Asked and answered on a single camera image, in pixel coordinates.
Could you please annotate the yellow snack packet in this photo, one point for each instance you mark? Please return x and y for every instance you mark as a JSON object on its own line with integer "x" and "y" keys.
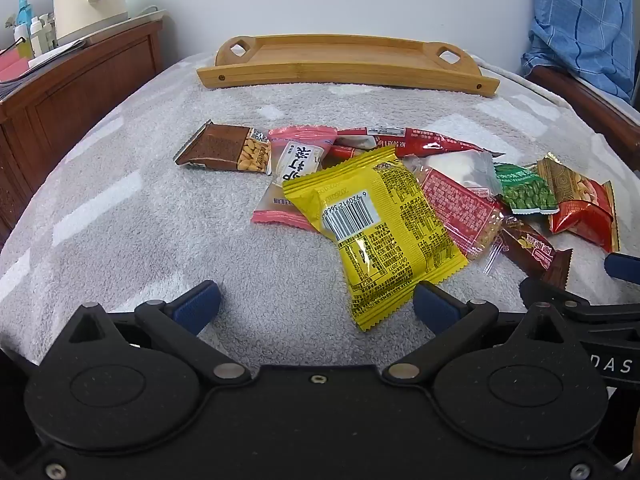
{"x": 380, "y": 220}

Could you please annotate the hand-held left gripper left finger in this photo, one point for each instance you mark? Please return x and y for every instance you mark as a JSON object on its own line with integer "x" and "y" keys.
{"x": 197, "y": 305}

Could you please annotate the cream electric kettle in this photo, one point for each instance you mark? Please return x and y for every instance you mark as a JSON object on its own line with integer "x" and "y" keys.
{"x": 75, "y": 0}

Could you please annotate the brown wooden cabinet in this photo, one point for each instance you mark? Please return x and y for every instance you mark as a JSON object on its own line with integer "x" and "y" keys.
{"x": 75, "y": 100}

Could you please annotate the stack of papers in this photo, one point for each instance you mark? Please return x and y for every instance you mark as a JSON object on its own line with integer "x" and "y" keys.
{"x": 50, "y": 57}

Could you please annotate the teal spray bottle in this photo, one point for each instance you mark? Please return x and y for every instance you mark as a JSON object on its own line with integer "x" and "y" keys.
{"x": 23, "y": 10}

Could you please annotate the long red snack packet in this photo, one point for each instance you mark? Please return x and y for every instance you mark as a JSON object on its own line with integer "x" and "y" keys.
{"x": 425, "y": 142}

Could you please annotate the wooden tray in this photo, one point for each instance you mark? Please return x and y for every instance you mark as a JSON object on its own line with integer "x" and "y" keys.
{"x": 350, "y": 60}

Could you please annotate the red gold nut packet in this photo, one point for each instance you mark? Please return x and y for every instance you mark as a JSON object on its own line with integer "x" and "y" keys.
{"x": 580, "y": 210}

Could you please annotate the green pea packet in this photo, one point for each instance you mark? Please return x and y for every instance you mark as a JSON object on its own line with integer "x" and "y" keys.
{"x": 527, "y": 192}

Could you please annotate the blue plaid cloth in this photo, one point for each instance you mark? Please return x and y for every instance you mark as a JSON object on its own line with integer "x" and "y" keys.
{"x": 585, "y": 20}

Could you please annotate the red clear cracker packet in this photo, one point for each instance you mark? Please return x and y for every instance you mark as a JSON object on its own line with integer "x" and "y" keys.
{"x": 460, "y": 210}

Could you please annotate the brown wooden bed frame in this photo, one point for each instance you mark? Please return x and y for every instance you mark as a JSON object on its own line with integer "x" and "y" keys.
{"x": 590, "y": 100}

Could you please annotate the dark brown chocolate packet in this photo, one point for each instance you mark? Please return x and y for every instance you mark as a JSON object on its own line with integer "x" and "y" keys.
{"x": 535, "y": 250}

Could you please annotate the yellow green bottle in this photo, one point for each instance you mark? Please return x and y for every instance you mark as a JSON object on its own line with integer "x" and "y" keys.
{"x": 22, "y": 45}

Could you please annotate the white bottle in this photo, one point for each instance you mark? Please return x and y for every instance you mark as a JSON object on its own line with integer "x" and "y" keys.
{"x": 47, "y": 32}
{"x": 36, "y": 35}

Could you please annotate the beige kettle tray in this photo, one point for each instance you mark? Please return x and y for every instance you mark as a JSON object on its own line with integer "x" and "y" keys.
{"x": 140, "y": 17}

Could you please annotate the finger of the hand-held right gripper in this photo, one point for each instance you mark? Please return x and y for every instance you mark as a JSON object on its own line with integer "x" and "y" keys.
{"x": 555, "y": 290}
{"x": 625, "y": 266}

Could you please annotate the pink white snack packet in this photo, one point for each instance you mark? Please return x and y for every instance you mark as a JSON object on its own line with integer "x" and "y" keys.
{"x": 295, "y": 165}

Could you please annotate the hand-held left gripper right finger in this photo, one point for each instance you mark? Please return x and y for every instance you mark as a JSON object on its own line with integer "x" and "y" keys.
{"x": 435, "y": 305}

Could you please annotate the brown peanut bar packet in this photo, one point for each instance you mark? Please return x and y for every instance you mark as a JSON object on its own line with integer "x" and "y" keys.
{"x": 220, "y": 147}

